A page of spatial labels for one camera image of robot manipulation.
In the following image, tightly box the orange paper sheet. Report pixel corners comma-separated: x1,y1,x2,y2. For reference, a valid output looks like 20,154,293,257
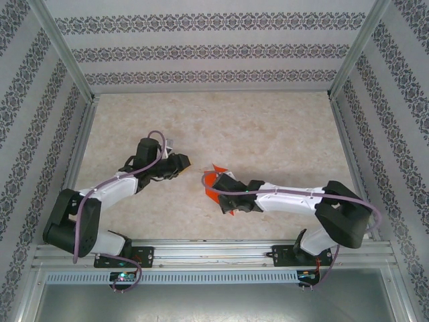
202,163,237,217

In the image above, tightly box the right controller board with LEDs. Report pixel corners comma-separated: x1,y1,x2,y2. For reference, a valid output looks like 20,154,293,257
297,270,322,282

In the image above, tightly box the controller board with leds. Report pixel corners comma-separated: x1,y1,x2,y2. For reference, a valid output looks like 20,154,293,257
297,270,322,282
109,270,137,283

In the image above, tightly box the left controller board with LEDs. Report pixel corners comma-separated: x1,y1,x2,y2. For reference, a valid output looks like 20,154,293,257
109,270,137,283

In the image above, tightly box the aluminium mounting rail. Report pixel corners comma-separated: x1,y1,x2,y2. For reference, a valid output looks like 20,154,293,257
32,238,399,269

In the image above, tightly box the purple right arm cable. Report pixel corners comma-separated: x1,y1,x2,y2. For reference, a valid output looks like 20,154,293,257
200,170,383,292

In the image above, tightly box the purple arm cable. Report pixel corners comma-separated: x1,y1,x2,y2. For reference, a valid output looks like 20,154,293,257
200,170,383,292
72,130,168,294

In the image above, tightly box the grey slotted cable duct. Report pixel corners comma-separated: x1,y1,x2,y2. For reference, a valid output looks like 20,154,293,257
45,270,300,285

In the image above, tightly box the aluminium table side rail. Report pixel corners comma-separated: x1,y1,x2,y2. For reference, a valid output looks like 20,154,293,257
46,95,101,245
329,95,383,242

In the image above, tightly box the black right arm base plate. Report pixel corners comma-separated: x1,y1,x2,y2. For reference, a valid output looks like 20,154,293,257
273,244,333,268

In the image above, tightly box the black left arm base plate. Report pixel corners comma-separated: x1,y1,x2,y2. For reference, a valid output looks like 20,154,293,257
93,246,155,269

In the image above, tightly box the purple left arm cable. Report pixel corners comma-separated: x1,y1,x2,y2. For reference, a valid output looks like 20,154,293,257
72,130,168,294

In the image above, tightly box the aluminium frame post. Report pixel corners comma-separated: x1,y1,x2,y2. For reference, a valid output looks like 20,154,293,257
327,0,393,101
28,0,99,105

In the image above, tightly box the aluminium frame bar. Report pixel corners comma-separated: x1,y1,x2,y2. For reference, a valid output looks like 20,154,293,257
381,266,425,322
11,268,48,322

